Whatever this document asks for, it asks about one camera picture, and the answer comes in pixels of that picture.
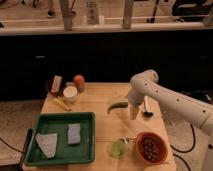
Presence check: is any green pepper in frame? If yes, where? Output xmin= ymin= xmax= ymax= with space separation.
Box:
xmin=107 ymin=102 xmax=128 ymax=114

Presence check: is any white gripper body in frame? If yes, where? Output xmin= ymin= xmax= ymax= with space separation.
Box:
xmin=127 ymin=88 xmax=144 ymax=106

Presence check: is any blue-grey sponge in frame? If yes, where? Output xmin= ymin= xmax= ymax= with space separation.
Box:
xmin=68 ymin=123 xmax=81 ymax=144

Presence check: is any grey cloth piece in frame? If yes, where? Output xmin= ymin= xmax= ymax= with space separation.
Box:
xmin=35 ymin=133 xmax=58 ymax=158

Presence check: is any white round container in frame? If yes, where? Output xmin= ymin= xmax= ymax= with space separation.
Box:
xmin=63 ymin=86 xmax=78 ymax=102

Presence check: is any orange bowl with dark berries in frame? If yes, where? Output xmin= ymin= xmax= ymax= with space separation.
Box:
xmin=135 ymin=132 xmax=168 ymax=165

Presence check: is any small metal clip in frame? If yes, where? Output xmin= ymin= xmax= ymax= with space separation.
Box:
xmin=121 ymin=137 xmax=136 ymax=144

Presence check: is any orange topped shaker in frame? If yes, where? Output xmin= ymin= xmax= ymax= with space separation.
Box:
xmin=73 ymin=75 xmax=85 ymax=92

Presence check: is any green plastic tray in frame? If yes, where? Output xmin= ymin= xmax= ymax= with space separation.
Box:
xmin=24 ymin=112 xmax=95 ymax=166

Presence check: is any black and white spoon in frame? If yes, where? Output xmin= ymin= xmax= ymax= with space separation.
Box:
xmin=143 ymin=97 xmax=153 ymax=118

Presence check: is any black cable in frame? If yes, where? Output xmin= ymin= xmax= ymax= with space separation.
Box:
xmin=169 ymin=123 xmax=197 ymax=171

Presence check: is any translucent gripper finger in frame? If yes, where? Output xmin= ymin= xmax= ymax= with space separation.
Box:
xmin=130 ymin=106 xmax=140 ymax=120

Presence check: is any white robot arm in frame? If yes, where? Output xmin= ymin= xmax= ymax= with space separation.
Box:
xmin=127 ymin=70 xmax=213 ymax=171

